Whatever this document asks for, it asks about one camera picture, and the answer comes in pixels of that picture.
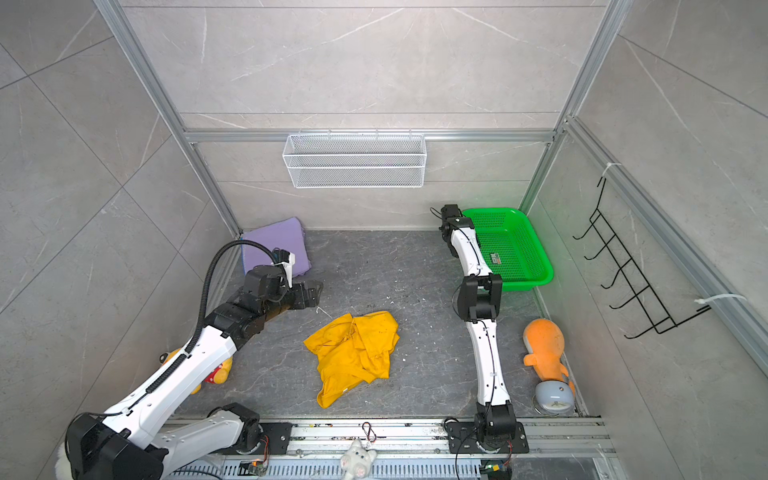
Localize yellow t-shirt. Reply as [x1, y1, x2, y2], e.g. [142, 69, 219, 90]
[304, 311, 399, 409]

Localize black wire hook rack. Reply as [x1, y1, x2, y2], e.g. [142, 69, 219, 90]
[572, 178, 712, 340]

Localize white wire mesh basket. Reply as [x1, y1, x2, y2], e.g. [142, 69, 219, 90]
[282, 133, 428, 189]

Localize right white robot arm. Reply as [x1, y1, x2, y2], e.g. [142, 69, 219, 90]
[439, 204, 517, 450]

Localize black corrugated cable hose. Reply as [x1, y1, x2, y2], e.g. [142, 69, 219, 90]
[184, 239, 280, 355]

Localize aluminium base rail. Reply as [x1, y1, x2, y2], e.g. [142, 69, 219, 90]
[170, 417, 626, 479]

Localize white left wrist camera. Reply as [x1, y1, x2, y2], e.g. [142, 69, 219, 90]
[276, 249, 296, 289]

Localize green plastic basket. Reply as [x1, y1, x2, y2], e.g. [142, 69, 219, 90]
[463, 208, 554, 292]

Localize folded purple t-shirt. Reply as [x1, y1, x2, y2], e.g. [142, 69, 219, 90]
[240, 217, 312, 280]

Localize small white plush toy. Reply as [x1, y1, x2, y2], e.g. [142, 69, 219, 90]
[340, 439, 377, 480]

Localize white plush bear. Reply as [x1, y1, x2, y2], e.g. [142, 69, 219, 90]
[54, 444, 74, 480]

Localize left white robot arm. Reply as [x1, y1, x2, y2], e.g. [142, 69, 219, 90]
[56, 265, 323, 479]

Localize grey round plush head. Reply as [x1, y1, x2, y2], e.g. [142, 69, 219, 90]
[533, 380, 576, 416]

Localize orange plush toy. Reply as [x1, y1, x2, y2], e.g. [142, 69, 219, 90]
[523, 318, 574, 390]

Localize yellow plush toy red dress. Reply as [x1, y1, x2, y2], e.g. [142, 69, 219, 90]
[158, 349, 233, 395]

